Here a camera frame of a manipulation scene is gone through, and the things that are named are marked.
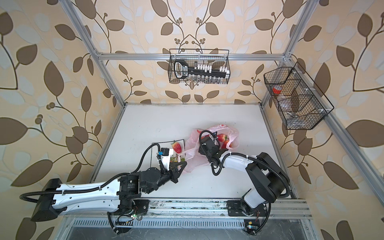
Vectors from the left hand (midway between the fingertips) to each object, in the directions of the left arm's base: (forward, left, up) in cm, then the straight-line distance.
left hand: (188, 164), depth 67 cm
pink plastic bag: (+26, -23, -18) cm, 39 cm away
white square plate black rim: (+1, +15, 0) cm, 15 cm away
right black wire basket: (+33, -56, +10) cm, 66 cm away
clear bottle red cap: (+44, -50, +7) cm, 67 cm away
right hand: (+18, -8, -17) cm, 27 cm away
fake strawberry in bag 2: (+22, -21, -20) cm, 36 cm away
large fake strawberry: (+17, +9, -17) cm, 26 cm away
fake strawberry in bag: (+26, -19, -18) cm, 37 cm away
